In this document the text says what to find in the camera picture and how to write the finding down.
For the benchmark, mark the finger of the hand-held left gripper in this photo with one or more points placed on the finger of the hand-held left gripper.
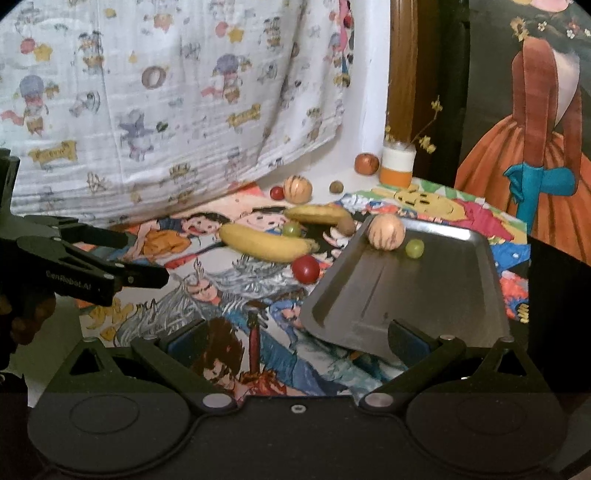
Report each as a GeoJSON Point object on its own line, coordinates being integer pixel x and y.
{"type": "Point", "coordinates": [143, 276]}
{"type": "Point", "coordinates": [104, 236]}

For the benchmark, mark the orange and white jar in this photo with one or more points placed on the orange and white jar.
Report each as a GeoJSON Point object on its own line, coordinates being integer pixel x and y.
{"type": "Point", "coordinates": [397, 166]}

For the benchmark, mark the brown wooden post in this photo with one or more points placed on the brown wooden post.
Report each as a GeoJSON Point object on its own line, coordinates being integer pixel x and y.
{"type": "Point", "coordinates": [403, 69]}

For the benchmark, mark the green grape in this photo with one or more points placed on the green grape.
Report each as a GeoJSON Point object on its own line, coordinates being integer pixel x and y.
{"type": "Point", "coordinates": [292, 230]}
{"type": "Point", "coordinates": [414, 248]}

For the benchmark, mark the brown-tipped yellow banana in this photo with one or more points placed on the brown-tipped yellow banana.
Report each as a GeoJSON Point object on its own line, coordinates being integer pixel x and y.
{"type": "Point", "coordinates": [318, 214]}

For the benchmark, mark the metal tray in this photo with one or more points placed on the metal tray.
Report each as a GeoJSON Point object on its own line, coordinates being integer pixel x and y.
{"type": "Point", "coordinates": [415, 295]}

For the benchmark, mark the small brown nut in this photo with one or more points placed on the small brown nut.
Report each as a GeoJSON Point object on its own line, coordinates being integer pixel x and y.
{"type": "Point", "coordinates": [335, 187]}

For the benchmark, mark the colourful cartoon tablecloth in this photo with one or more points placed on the colourful cartoon tablecloth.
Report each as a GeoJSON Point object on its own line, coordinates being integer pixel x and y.
{"type": "Point", "coordinates": [221, 295]}

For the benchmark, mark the dried yellow flower sprigs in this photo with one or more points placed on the dried yellow flower sprigs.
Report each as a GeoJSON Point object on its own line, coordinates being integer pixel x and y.
{"type": "Point", "coordinates": [427, 144]}

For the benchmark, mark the long yellow banana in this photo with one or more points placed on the long yellow banana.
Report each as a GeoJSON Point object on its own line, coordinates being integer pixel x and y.
{"type": "Point", "coordinates": [263, 242]}

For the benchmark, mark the striped pepino melon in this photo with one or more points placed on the striped pepino melon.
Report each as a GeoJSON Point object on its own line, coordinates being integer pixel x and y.
{"type": "Point", "coordinates": [386, 233]}
{"type": "Point", "coordinates": [298, 189]}

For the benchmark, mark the person's left hand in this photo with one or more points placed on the person's left hand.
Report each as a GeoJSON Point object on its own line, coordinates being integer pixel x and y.
{"type": "Point", "coordinates": [27, 323]}

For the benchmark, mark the wall poster with orange dress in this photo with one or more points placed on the wall poster with orange dress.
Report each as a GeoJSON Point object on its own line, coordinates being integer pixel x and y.
{"type": "Point", "coordinates": [531, 138]}

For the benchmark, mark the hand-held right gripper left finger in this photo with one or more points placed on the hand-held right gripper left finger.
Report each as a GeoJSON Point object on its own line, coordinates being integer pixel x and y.
{"type": "Point", "coordinates": [185, 345]}

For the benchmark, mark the white cartoon printed cloth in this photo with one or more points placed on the white cartoon printed cloth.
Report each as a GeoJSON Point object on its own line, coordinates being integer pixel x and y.
{"type": "Point", "coordinates": [161, 101]}

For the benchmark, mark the red apple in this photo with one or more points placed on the red apple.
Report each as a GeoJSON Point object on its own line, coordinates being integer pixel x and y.
{"type": "Point", "coordinates": [367, 164]}

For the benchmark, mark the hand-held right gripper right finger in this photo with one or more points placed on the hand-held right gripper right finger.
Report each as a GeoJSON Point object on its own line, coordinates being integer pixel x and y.
{"type": "Point", "coordinates": [406, 342]}

